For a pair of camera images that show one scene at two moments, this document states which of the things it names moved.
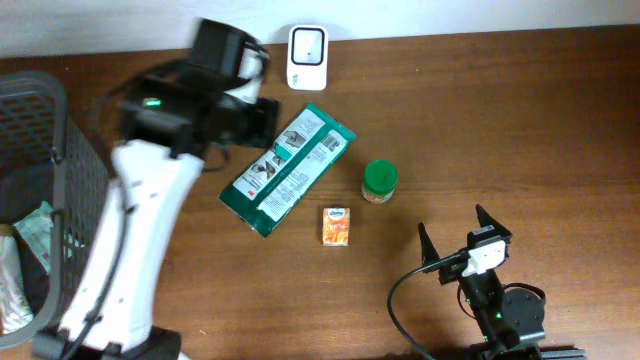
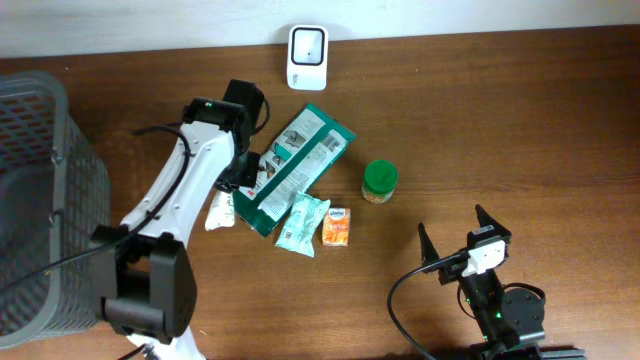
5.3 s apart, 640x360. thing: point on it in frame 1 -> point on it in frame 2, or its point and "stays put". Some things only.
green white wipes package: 278,183 stays put
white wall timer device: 307,59 stays put
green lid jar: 380,179 stays put
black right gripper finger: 486,220 stays put
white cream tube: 16,310 -> 221,211
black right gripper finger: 429,251 stays put
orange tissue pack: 336,226 stays put
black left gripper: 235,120 -> 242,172
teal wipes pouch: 35,227 -> 298,232
